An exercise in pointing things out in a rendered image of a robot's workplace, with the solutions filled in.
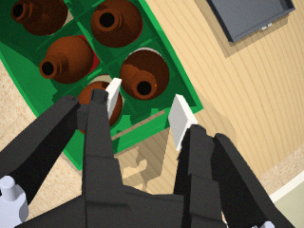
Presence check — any green plastic bottle crate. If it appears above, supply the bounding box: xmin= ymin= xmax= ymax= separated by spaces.
xmin=0 ymin=0 xmax=203 ymax=171

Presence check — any dark grey rectangular tray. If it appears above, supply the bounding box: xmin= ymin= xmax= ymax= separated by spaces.
xmin=206 ymin=0 xmax=295 ymax=43

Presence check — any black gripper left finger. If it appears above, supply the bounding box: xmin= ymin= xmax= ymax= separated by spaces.
xmin=0 ymin=78 xmax=136 ymax=228

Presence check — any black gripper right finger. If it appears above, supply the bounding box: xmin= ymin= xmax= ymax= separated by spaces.
xmin=168 ymin=94 xmax=295 ymax=228

